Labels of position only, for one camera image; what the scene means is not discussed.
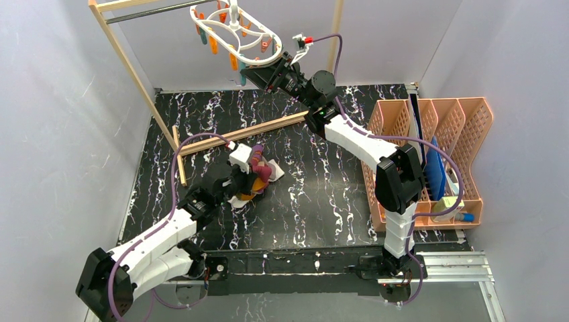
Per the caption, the white fluffy sock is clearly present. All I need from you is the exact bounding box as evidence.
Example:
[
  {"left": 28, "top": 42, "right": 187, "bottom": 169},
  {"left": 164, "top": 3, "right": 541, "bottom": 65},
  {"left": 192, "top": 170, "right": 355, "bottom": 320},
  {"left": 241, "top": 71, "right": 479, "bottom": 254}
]
[{"left": 228, "top": 156, "right": 284, "bottom": 209}]

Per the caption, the olive striped sock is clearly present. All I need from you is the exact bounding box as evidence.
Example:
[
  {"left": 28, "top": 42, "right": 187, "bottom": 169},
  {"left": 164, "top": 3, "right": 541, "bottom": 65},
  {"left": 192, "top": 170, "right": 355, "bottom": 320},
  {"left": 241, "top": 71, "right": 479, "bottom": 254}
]
[{"left": 236, "top": 178, "right": 266, "bottom": 201}]

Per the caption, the maroon yellow striped sock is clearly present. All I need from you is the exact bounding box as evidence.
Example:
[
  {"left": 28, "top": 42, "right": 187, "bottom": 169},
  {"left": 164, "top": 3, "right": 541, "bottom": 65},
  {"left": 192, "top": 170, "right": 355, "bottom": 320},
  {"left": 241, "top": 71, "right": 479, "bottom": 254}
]
[{"left": 250, "top": 144, "right": 273, "bottom": 190}]

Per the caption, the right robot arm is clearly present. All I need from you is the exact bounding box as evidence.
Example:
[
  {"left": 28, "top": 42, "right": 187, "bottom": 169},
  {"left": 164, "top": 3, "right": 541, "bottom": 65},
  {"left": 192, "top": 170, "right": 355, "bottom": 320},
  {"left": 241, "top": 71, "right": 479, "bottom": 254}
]
[{"left": 240, "top": 53, "right": 425, "bottom": 259}]

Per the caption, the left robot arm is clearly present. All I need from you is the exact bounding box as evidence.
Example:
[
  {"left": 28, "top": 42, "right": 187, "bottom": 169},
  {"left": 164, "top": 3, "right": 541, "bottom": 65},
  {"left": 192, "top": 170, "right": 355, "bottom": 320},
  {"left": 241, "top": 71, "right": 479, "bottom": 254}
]
[{"left": 75, "top": 162, "right": 257, "bottom": 321}]

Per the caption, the white plastic clip hanger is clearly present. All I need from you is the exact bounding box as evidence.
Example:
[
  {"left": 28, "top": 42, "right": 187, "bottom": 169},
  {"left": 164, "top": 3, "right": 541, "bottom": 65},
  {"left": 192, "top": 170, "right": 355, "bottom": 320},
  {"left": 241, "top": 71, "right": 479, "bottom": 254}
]
[{"left": 189, "top": 1, "right": 284, "bottom": 70}]

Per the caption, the white board in organizer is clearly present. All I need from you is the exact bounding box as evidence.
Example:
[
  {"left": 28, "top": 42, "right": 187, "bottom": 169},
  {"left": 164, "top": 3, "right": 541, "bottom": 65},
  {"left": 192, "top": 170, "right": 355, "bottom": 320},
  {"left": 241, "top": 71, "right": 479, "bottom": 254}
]
[{"left": 407, "top": 90, "right": 425, "bottom": 168}]

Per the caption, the blue folder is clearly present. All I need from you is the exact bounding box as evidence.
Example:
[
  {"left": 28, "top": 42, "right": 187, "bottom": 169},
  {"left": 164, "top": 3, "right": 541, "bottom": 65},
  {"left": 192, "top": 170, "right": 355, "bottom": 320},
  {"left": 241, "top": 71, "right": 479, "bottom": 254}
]
[{"left": 424, "top": 148, "right": 446, "bottom": 201}]

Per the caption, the orange plastic desk organizer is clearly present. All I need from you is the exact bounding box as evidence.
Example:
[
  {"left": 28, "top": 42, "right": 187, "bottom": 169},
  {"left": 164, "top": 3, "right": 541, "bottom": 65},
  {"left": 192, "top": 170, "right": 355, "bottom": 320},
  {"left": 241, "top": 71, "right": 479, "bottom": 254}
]
[{"left": 362, "top": 97, "right": 495, "bottom": 232}]

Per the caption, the metal hanging rod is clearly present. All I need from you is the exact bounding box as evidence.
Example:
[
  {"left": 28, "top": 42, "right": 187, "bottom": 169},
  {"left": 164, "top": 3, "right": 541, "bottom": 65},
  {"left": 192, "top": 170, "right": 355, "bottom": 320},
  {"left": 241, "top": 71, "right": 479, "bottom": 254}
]
[{"left": 104, "top": 1, "right": 210, "bottom": 25}]

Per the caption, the small yellow white box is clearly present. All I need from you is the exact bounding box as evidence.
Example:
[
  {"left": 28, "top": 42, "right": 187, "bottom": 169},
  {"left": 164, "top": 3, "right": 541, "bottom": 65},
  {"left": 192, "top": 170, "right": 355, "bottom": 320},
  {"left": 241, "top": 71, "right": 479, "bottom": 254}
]
[{"left": 431, "top": 196, "right": 464, "bottom": 223}]

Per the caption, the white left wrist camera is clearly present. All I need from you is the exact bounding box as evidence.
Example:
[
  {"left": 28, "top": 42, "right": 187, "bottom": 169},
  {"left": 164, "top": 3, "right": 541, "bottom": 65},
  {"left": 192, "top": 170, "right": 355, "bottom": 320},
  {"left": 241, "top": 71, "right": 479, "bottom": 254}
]
[{"left": 227, "top": 141, "right": 252, "bottom": 174}]

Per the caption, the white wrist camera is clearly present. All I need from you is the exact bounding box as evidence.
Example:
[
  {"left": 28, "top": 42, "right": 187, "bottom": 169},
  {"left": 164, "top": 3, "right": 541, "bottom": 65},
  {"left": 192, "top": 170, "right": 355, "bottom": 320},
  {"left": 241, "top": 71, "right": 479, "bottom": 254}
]
[
  {"left": 291, "top": 34, "right": 313, "bottom": 64},
  {"left": 227, "top": 141, "right": 252, "bottom": 174}
]

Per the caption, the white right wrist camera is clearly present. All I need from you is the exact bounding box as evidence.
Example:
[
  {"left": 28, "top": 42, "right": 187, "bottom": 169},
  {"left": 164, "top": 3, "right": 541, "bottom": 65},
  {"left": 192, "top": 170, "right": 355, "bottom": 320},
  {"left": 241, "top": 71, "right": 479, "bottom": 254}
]
[{"left": 291, "top": 34, "right": 313, "bottom": 64}]

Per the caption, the wooden clothes rack frame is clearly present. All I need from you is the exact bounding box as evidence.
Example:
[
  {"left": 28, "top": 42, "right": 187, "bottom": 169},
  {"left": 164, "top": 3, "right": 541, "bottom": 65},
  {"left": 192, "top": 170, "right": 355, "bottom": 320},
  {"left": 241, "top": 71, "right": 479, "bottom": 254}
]
[{"left": 88, "top": 1, "right": 343, "bottom": 186}]

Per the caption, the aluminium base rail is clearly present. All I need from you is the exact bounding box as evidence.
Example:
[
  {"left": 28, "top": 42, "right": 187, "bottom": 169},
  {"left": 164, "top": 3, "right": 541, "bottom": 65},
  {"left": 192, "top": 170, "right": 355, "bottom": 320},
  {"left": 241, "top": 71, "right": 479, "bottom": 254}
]
[{"left": 94, "top": 251, "right": 495, "bottom": 285}]

